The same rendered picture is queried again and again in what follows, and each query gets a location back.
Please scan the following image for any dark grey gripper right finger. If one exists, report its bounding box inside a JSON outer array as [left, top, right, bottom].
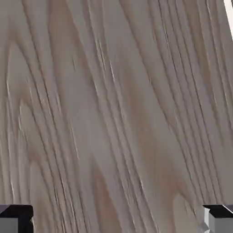
[[202, 204, 233, 233]]

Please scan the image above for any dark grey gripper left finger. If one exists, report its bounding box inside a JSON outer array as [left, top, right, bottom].
[[0, 204, 35, 233]]

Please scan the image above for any white painted cabinet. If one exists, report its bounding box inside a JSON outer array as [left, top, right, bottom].
[[223, 0, 233, 38]]

